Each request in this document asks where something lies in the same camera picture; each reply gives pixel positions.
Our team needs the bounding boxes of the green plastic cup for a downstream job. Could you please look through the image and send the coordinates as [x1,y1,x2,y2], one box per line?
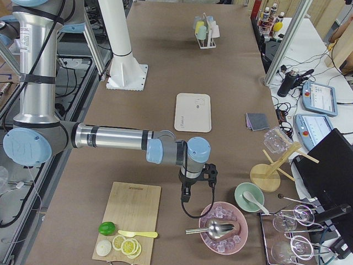
[196,25,207,41]

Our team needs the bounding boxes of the white wire cup rack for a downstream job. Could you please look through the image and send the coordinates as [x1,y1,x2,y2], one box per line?
[193,13,218,49]

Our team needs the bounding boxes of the black water bottle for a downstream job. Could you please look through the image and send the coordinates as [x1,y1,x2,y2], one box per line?
[277,67,299,97]

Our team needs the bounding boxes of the yellow plastic knife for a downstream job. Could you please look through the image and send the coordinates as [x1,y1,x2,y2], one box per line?
[117,230,158,238]

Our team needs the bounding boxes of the green ceramic bowl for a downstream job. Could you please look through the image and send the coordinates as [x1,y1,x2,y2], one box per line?
[234,182,265,213]

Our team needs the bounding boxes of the white ceramic spoon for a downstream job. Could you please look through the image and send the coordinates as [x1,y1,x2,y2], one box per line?
[243,191,270,215]

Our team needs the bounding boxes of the wire wine glass rack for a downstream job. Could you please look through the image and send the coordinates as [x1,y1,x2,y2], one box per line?
[260,193,338,264]

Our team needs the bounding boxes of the folded grey cloth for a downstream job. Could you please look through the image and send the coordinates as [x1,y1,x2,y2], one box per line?
[245,113,270,131]

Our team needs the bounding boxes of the lemon slices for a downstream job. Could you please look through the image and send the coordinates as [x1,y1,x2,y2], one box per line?
[112,235,142,259]

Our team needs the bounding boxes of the cream plastic tray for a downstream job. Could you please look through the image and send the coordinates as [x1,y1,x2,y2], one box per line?
[174,93,212,133]

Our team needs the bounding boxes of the upper teach pendant tablet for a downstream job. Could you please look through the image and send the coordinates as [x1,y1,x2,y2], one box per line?
[302,81,338,116]

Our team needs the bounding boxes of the teach pendant tablet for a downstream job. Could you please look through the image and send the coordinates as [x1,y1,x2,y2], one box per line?
[302,81,338,116]
[295,114,334,151]

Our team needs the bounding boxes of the green lime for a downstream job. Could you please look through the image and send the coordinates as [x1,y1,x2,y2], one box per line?
[98,221,116,236]

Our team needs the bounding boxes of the metal ice scoop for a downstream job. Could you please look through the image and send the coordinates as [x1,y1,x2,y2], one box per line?
[185,218,240,241]

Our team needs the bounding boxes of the wooden cup tree stand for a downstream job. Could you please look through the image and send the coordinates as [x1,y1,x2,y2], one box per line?
[250,142,319,192]

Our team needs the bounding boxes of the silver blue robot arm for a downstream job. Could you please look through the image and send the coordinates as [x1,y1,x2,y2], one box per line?
[3,1,217,203]

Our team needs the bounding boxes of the pink plastic cup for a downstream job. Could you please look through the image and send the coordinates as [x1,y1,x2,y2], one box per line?
[211,24,220,39]

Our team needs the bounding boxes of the clear glass mug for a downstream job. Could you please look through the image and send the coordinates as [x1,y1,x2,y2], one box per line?
[264,126,293,153]

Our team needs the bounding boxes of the white lemon end piece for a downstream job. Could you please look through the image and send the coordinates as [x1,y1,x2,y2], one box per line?
[95,240,112,257]

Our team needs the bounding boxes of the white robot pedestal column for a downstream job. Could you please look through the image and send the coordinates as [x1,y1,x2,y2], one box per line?
[99,0,148,91]

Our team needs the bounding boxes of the lower teach pendant tablet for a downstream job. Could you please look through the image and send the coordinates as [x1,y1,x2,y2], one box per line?
[295,114,334,151]

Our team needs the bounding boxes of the bamboo cutting board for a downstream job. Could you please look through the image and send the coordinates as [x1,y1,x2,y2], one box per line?
[92,182,162,264]

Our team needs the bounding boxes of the aluminium frame post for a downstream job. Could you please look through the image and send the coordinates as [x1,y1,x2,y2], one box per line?
[264,0,312,87]

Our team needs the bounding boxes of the pink bowl with ice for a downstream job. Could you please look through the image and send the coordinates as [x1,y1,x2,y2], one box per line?
[199,202,248,255]

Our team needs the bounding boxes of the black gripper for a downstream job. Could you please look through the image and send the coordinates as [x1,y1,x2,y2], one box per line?
[180,163,218,203]

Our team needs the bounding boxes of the black laptop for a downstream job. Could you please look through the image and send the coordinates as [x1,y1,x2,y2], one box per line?
[294,129,352,210]

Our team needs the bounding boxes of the yellow plastic cup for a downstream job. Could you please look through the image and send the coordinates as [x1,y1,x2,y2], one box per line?
[195,20,204,34]

